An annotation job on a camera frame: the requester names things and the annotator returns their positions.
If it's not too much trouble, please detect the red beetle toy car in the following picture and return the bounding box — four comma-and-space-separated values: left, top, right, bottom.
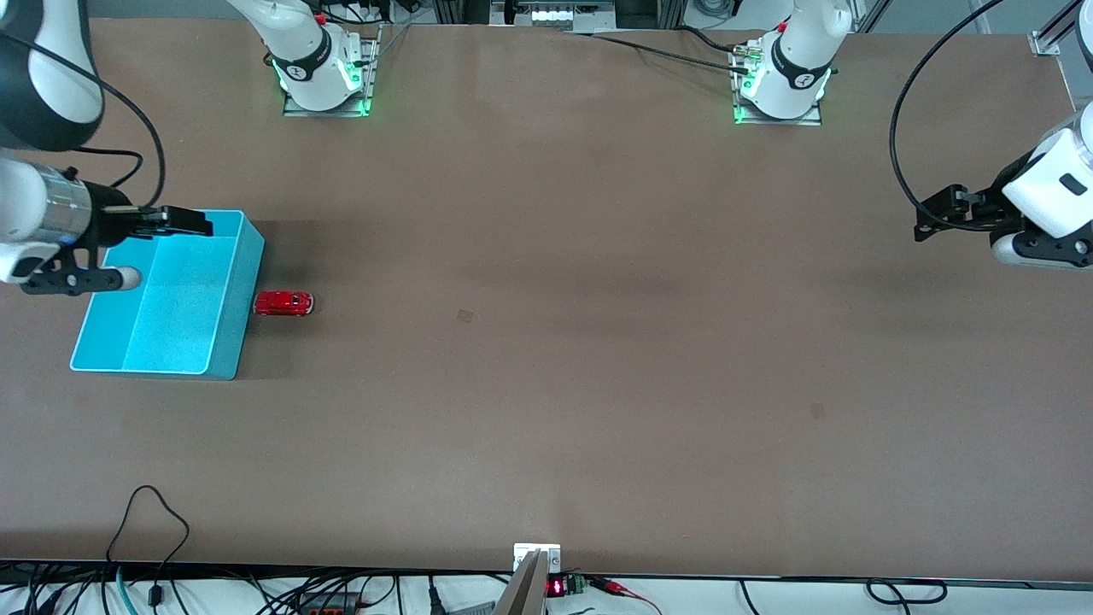
254, 290, 315, 318

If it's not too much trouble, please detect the blue plastic storage box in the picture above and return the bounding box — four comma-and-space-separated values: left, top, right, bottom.
70, 209, 266, 381

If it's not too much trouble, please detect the black orange power strip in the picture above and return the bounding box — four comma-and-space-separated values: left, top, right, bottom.
295, 589, 377, 615

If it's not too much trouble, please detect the lit white device panel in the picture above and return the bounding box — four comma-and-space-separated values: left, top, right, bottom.
491, 0, 617, 33

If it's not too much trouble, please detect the grey aluminium bar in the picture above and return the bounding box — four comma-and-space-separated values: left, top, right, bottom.
493, 550, 548, 615

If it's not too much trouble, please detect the black right camera mount bracket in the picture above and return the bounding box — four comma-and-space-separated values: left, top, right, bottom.
19, 248, 120, 297

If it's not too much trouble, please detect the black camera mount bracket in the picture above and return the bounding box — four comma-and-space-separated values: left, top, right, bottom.
1016, 214, 1093, 261
19, 248, 120, 297

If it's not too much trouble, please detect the black left camera mount bracket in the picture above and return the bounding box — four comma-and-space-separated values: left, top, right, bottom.
1016, 214, 1093, 261

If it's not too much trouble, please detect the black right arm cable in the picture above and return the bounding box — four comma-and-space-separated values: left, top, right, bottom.
77, 147, 144, 189
26, 34, 167, 210

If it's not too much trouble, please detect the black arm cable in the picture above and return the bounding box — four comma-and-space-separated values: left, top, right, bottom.
77, 147, 144, 189
26, 34, 167, 210
890, 0, 1021, 231

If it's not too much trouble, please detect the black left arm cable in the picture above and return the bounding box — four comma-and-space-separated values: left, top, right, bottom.
890, 0, 1021, 231

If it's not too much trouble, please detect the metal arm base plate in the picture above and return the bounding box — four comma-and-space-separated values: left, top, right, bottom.
732, 38, 824, 127
282, 24, 382, 118

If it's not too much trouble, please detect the aluminium frame profile with bracket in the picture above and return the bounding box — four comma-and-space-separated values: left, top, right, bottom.
1029, 0, 1093, 116

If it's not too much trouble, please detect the short black table cable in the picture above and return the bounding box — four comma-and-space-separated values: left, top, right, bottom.
679, 24, 742, 56

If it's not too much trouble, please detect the long black table cable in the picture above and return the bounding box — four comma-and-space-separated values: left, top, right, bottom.
568, 30, 757, 76

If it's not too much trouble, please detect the black looped cable with plug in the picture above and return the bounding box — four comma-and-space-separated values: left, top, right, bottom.
107, 485, 190, 609

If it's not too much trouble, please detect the black oval coiled cable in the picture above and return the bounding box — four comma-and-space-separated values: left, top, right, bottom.
867, 578, 949, 606

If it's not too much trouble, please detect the white table edge bracket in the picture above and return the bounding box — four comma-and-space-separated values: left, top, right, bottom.
513, 543, 562, 573

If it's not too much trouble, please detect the red clip wire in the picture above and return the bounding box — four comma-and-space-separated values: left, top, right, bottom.
587, 577, 663, 615

